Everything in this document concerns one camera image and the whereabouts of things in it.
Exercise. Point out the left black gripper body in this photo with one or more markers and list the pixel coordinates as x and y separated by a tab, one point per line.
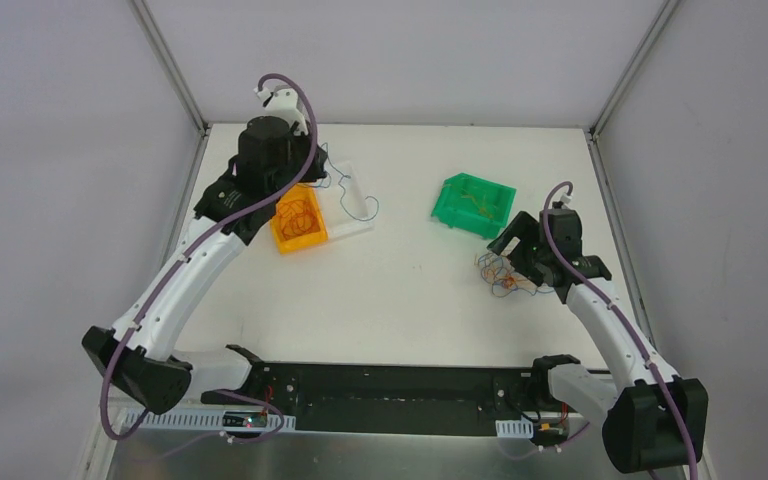
311	170

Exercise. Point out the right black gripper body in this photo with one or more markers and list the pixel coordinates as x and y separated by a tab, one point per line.
526	250

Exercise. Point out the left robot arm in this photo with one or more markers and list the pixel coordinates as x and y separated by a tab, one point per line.
137	354

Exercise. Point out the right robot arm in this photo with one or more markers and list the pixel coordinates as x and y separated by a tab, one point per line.
649	416

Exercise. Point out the green plastic bin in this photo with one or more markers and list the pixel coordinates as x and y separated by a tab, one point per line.
475	205

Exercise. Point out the orange plastic bin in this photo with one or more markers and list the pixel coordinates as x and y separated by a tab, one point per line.
298	222

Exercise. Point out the white plastic bin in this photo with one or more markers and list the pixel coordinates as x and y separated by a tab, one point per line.
346	207

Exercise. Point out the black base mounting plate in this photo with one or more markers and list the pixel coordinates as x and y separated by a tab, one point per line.
390	399

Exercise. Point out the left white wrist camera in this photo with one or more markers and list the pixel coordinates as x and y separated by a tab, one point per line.
284	102

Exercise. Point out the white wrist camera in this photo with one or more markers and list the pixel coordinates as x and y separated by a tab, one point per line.
284	102
562	202

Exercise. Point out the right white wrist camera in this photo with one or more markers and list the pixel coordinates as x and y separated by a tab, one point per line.
562	202

